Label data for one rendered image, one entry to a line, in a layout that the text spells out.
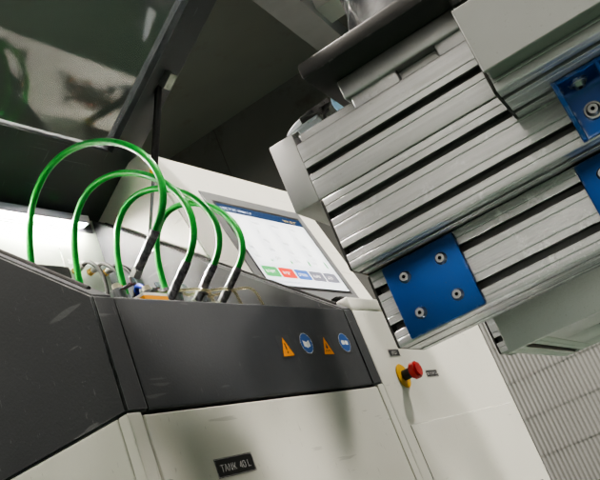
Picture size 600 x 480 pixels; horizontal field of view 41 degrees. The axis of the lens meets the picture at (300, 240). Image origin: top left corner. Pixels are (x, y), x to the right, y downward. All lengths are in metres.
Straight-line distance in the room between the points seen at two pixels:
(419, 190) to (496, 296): 0.14
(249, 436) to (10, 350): 0.35
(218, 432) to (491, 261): 0.47
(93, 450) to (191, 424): 0.13
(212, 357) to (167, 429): 0.17
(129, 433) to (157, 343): 0.15
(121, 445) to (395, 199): 0.45
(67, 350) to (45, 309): 0.07
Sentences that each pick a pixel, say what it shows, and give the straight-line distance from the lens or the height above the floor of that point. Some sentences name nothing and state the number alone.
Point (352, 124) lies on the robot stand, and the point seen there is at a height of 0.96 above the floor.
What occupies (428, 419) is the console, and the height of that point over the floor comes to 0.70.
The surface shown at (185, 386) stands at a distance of 1.13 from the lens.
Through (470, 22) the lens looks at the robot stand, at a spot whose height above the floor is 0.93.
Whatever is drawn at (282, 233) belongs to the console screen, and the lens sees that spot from 2.23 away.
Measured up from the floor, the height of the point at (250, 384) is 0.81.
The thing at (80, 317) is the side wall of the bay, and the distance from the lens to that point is 1.09.
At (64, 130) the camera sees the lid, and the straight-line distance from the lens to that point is 1.91.
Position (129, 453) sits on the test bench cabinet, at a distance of 1.03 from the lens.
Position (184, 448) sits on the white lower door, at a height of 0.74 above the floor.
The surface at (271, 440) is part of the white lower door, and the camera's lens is 1.23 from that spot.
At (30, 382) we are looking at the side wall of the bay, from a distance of 1.16.
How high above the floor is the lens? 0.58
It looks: 19 degrees up
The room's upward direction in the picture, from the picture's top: 22 degrees counter-clockwise
